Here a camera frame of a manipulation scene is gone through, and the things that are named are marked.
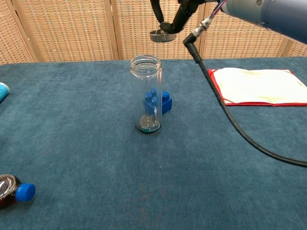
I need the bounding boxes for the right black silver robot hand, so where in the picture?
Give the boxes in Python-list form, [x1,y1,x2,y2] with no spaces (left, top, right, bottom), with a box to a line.
[150,0,206,34]

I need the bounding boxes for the small metal strainer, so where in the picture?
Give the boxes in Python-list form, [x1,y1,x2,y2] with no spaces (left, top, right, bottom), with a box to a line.
[149,28,177,44]

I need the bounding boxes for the clear glass jar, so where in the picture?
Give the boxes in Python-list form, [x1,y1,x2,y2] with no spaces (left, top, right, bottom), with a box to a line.
[130,54,162,135]

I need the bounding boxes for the blue plastic building block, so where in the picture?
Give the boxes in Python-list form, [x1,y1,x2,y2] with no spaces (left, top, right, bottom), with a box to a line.
[142,88,173,115]

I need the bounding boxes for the open red folder white paper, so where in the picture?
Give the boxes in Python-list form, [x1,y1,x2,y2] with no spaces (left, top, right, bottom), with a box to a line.
[207,67,307,107]

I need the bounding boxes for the teal velvet tablecloth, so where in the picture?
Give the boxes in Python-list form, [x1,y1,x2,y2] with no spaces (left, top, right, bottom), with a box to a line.
[0,56,307,230]

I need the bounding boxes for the light blue tube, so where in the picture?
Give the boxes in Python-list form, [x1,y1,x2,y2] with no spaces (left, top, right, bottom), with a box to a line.
[0,82,11,104]

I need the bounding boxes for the cola bottle with blue cap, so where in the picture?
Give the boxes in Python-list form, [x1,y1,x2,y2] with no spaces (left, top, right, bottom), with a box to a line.
[0,174,36,210]

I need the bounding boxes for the black cable with metal connector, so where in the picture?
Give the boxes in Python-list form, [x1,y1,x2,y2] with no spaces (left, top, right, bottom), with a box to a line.
[183,0,307,168]

